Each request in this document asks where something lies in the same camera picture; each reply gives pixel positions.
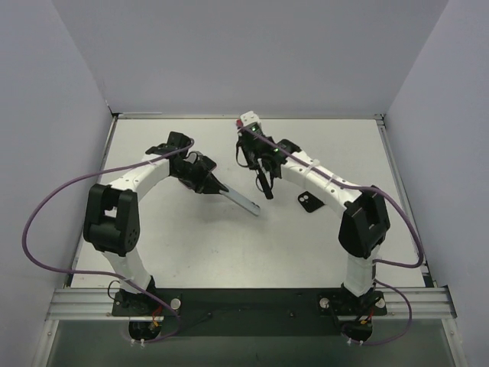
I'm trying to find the silver white smartphone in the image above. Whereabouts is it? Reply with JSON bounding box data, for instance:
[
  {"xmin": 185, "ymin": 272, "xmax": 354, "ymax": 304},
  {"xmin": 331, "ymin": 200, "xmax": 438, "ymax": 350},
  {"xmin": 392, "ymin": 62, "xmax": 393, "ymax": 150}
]
[{"xmin": 220, "ymin": 187, "xmax": 261, "ymax": 216}]

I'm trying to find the aluminium front rail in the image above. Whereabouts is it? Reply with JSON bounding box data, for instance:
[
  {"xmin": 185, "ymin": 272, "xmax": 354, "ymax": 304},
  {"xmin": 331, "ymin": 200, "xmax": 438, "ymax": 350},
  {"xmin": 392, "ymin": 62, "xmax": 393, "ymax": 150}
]
[{"xmin": 46, "ymin": 288, "xmax": 113, "ymax": 321}]

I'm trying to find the purple cable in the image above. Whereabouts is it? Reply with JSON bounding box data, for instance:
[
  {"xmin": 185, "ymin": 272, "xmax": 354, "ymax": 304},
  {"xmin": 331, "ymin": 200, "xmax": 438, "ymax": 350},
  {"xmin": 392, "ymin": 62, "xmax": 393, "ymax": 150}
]
[
  {"xmin": 22, "ymin": 138, "xmax": 196, "ymax": 343},
  {"xmin": 236, "ymin": 128, "xmax": 425, "ymax": 347}
]

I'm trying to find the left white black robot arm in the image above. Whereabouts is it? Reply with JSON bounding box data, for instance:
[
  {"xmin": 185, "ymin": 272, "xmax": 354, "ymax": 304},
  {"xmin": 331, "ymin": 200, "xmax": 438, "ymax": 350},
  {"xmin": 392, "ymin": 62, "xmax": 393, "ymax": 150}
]
[{"xmin": 83, "ymin": 132, "xmax": 228, "ymax": 315}]

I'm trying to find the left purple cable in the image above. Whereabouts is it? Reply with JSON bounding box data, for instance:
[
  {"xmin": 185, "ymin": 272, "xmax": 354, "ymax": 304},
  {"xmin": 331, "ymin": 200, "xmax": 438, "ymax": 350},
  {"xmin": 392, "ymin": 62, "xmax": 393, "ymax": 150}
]
[{"xmin": 22, "ymin": 138, "xmax": 196, "ymax": 343}]

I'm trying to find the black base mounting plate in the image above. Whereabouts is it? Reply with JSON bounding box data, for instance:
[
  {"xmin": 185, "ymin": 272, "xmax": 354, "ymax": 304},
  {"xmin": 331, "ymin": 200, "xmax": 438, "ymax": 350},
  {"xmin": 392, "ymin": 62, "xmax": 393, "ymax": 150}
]
[{"xmin": 112, "ymin": 288, "xmax": 387, "ymax": 339}]

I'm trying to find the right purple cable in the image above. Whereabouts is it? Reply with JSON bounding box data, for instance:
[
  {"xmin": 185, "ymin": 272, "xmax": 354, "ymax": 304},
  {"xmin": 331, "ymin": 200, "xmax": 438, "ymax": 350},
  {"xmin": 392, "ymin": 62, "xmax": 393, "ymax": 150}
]
[{"xmin": 236, "ymin": 128, "xmax": 425, "ymax": 347}]

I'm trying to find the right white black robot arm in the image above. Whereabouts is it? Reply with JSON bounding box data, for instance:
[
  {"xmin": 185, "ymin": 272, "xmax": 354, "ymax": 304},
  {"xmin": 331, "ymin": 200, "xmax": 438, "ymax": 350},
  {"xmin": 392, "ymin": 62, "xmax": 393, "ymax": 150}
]
[{"xmin": 236, "ymin": 119, "xmax": 390, "ymax": 298}]

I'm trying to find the black phone case with phone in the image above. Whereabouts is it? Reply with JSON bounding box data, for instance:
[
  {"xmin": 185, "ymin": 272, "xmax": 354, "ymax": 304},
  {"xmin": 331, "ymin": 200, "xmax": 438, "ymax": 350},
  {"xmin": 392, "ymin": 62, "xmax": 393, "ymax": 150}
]
[{"xmin": 297, "ymin": 191, "xmax": 325, "ymax": 213}]

